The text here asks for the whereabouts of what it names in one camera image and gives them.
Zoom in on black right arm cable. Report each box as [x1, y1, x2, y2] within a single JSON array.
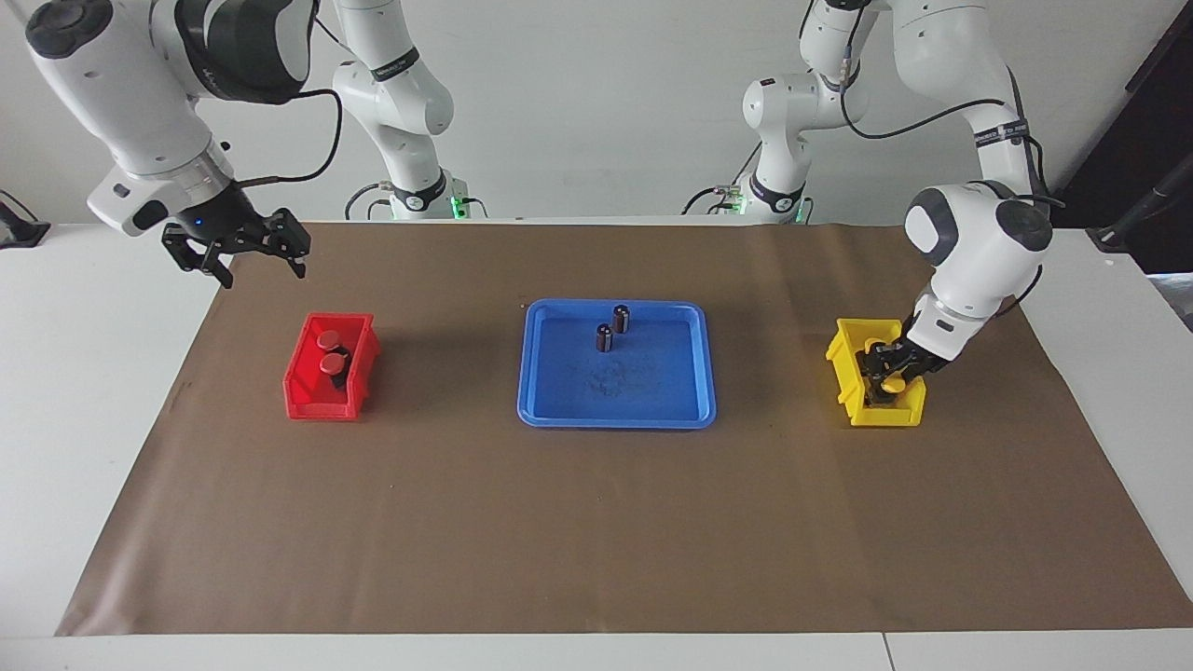
[[238, 89, 344, 187]]

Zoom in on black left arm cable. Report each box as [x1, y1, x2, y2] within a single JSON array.
[[837, 51, 1068, 318]]

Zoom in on blue plastic tray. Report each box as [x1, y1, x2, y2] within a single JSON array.
[[517, 298, 719, 430]]

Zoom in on yellow plastic bin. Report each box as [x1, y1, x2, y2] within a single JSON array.
[[825, 318, 928, 428]]

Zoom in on black base cable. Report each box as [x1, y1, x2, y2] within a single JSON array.
[[680, 144, 763, 217], [344, 182, 392, 222]]

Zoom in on red plastic bin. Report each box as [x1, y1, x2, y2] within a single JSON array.
[[282, 311, 381, 422]]

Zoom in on black device at table edge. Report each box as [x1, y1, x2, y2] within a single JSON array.
[[0, 189, 52, 250]]

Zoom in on black stand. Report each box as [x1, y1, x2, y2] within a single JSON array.
[[1086, 154, 1193, 253]]

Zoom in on black background panel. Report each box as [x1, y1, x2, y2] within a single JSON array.
[[1049, 0, 1193, 276]]

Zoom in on black left base cable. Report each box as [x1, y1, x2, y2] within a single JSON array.
[[680, 144, 763, 217]]

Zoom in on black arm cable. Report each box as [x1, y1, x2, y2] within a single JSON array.
[[238, 89, 344, 187], [837, 51, 1068, 318]]

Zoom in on black right base cable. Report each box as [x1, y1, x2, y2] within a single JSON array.
[[344, 182, 392, 222]]

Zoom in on brown paper table mat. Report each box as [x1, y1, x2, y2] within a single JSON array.
[[54, 221, 1193, 637]]

